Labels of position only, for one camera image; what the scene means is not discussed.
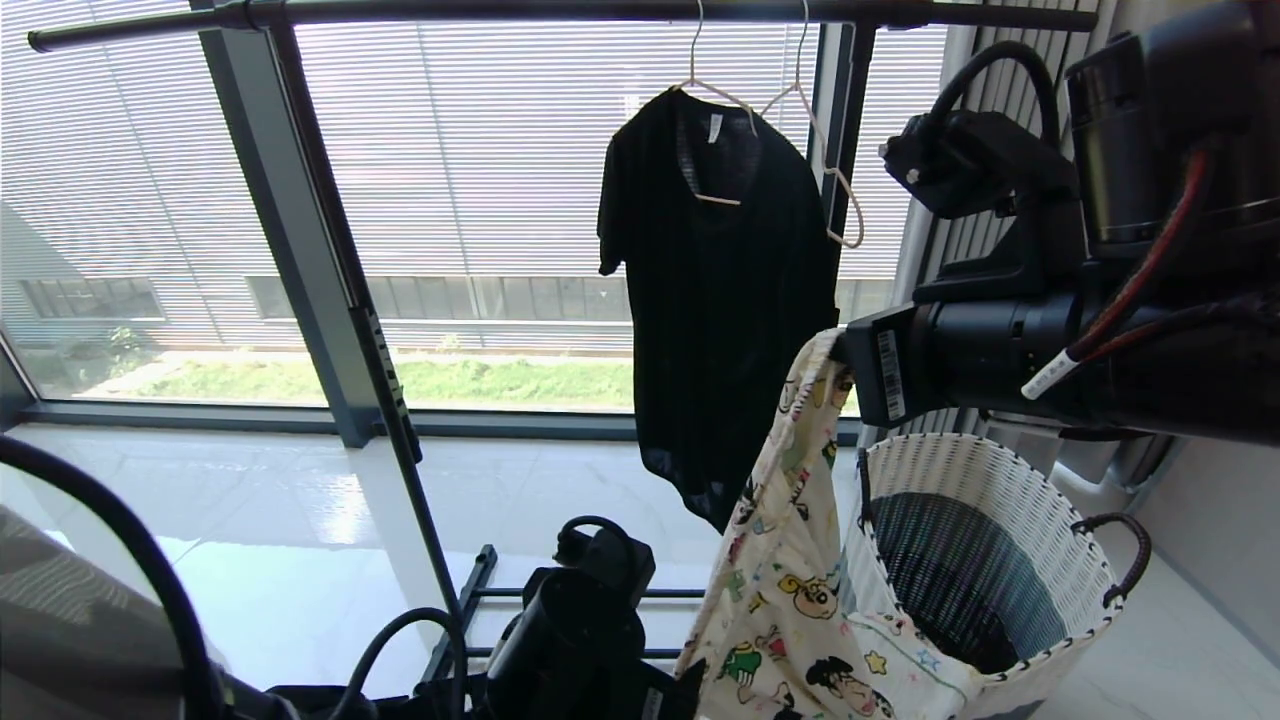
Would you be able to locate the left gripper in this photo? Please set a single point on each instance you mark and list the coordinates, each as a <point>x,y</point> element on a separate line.
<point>570,640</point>

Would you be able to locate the black clothes rack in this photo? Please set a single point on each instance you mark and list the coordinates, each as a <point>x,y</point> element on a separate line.
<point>500,12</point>

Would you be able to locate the beige curtain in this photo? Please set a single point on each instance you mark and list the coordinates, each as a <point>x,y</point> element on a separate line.
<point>950,245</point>

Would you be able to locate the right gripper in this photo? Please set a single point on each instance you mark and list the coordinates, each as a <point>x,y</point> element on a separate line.
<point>980,350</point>

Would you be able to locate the window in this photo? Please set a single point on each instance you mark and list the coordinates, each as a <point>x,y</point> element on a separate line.
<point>150,200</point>

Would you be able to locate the black garment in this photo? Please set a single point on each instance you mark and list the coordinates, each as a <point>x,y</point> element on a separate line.
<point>720,350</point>

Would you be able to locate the pink clothes hanger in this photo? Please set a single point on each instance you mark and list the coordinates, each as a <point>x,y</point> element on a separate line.
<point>718,200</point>
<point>845,195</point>

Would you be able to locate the white laundry basket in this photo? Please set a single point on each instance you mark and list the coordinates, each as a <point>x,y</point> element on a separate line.
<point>960,470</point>

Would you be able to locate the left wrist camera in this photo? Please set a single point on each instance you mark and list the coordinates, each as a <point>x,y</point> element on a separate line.
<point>610,560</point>

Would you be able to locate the cream printed garment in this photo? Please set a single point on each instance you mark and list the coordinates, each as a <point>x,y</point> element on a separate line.
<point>790,560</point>

